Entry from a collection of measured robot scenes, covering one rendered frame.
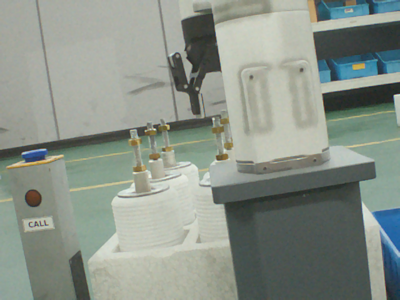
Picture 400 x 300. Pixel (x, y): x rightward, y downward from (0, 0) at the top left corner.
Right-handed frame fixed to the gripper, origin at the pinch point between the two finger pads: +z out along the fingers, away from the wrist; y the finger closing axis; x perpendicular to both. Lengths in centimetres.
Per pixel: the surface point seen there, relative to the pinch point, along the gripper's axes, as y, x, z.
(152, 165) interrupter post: 10.3, -6.0, 7.6
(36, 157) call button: 28.0, -8.0, 2.8
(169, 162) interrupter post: 3.4, -15.5, 8.6
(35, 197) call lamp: 29.5, -6.1, 8.6
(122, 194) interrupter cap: 19.2, 3.6, 9.6
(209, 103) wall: -229, -458, 9
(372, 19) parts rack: -333, -323, -43
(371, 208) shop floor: -61, -40, 35
